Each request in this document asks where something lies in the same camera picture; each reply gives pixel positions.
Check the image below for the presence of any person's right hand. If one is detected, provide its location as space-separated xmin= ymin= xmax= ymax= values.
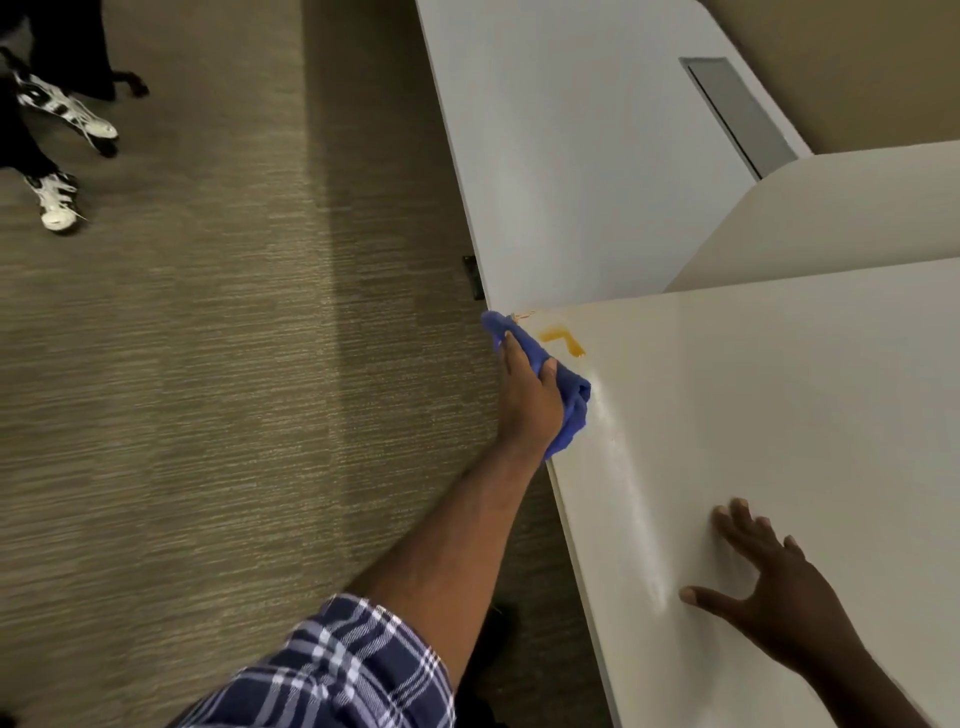
xmin=678 ymin=498 xmax=873 ymax=681

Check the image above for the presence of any person's left hand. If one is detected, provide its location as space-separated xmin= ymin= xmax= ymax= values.
xmin=497 ymin=329 xmax=566 ymax=460

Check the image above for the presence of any blue cleaning cloth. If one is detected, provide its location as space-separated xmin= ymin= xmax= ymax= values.
xmin=480 ymin=310 xmax=593 ymax=461

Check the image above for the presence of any person's left forearm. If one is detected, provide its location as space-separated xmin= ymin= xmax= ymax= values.
xmin=345 ymin=439 xmax=546 ymax=695

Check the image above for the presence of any person's right forearm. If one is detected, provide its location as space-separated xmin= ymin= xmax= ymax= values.
xmin=799 ymin=642 xmax=936 ymax=728

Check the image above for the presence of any orange liquid stain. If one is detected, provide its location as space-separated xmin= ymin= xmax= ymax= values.
xmin=537 ymin=325 xmax=588 ymax=360

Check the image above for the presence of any white desk divider panel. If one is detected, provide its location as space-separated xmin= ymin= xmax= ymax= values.
xmin=663 ymin=138 xmax=960 ymax=294

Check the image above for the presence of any blue plaid shirt sleeve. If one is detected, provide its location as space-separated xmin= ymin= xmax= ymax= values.
xmin=168 ymin=593 xmax=458 ymax=728

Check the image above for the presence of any grey desk cable hatch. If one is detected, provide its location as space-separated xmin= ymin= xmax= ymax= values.
xmin=679 ymin=57 xmax=801 ymax=182

